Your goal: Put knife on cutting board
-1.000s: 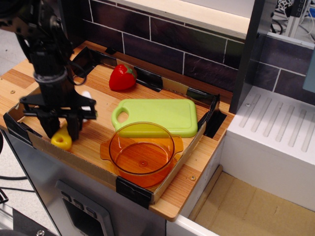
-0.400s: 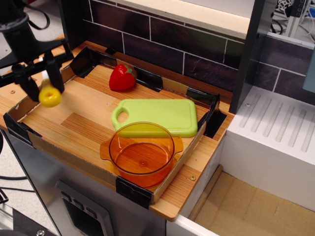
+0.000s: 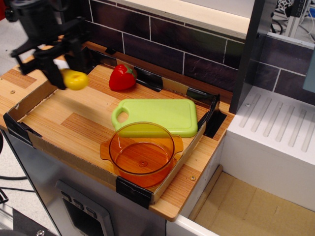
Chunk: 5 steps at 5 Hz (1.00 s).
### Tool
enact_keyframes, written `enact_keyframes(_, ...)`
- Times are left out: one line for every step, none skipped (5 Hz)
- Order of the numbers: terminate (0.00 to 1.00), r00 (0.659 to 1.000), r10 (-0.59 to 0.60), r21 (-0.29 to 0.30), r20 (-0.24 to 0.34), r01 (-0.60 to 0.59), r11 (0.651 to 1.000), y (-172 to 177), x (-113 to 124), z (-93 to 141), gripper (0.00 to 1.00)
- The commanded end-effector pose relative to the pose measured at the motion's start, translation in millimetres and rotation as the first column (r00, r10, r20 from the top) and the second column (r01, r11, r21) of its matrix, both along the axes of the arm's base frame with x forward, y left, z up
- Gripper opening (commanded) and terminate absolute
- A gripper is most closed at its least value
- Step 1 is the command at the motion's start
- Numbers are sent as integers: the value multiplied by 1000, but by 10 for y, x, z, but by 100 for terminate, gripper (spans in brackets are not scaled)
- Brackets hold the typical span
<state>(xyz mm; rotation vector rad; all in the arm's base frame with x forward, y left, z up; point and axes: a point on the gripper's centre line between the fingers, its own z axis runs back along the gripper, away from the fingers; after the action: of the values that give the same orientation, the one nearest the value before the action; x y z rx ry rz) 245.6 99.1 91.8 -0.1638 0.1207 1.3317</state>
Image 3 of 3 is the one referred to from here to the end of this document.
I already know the white toy sink drainboard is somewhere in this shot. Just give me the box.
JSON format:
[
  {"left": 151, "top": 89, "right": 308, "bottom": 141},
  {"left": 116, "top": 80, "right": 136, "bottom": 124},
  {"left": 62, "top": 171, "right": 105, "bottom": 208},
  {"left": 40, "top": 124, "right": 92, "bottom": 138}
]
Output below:
[{"left": 220, "top": 87, "right": 315, "bottom": 210}]

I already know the white yellow toy knife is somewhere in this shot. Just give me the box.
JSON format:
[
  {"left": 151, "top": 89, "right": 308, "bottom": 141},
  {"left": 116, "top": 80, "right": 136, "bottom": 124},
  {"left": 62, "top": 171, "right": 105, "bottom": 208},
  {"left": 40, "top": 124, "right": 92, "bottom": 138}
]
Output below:
[{"left": 53, "top": 59, "right": 89, "bottom": 90}]

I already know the red toy strawberry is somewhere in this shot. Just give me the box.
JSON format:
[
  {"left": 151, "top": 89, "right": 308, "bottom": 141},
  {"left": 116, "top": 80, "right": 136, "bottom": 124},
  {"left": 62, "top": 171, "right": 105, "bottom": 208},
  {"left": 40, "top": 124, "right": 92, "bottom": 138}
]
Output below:
[{"left": 109, "top": 64, "right": 136, "bottom": 91}]

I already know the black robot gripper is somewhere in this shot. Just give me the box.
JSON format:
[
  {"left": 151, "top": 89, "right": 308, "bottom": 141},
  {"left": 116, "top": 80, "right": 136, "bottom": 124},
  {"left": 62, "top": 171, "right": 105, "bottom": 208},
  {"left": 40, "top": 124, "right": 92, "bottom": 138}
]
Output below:
[{"left": 11, "top": 17, "right": 93, "bottom": 90}]

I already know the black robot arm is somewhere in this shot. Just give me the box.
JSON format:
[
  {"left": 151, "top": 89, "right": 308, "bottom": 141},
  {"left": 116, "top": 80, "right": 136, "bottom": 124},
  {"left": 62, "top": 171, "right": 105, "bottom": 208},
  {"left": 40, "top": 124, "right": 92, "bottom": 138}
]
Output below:
[{"left": 9, "top": 0, "right": 90, "bottom": 90}]

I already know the cardboard fence with black tape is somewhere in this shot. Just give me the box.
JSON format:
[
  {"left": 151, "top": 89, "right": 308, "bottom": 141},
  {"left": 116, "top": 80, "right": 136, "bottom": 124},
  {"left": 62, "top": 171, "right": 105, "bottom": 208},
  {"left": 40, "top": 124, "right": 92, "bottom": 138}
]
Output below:
[{"left": 0, "top": 53, "right": 233, "bottom": 220}]

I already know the black caster wheel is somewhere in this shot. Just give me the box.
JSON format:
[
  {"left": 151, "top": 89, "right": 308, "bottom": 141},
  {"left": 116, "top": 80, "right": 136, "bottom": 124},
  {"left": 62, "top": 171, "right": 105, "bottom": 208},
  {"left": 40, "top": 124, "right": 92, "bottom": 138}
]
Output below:
[{"left": 4, "top": 6, "right": 18, "bottom": 22}]

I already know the green plastic cutting board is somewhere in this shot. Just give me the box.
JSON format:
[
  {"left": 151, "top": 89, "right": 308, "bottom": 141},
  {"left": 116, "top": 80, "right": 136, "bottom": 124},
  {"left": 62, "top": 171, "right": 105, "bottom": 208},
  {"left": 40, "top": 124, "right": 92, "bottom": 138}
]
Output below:
[{"left": 111, "top": 99, "right": 198, "bottom": 138}]

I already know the black floor cable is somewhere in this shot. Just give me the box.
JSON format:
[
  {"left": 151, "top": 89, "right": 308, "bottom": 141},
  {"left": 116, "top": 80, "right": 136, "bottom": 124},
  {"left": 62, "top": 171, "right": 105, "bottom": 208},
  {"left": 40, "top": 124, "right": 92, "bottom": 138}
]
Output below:
[{"left": 0, "top": 176, "right": 35, "bottom": 193}]

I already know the orange transparent plastic pot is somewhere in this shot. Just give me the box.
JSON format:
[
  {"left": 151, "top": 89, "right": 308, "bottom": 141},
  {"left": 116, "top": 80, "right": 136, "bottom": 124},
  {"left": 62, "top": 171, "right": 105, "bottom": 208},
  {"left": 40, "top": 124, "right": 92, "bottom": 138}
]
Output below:
[{"left": 100, "top": 122, "right": 184, "bottom": 188}]

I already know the dark grey vertical post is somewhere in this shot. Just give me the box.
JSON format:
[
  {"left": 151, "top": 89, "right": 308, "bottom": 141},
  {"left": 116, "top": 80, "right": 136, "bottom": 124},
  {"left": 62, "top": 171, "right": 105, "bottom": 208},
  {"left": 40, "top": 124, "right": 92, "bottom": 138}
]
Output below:
[{"left": 229, "top": 0, "right": 277, "bottom": 114}]

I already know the grey toy oven front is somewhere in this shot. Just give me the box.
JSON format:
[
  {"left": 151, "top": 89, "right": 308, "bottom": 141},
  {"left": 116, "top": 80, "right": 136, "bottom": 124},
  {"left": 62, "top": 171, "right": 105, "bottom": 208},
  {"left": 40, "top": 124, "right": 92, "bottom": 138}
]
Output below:
[{"left": 3, "top": 131, "right": 166, "bottom": 236}]

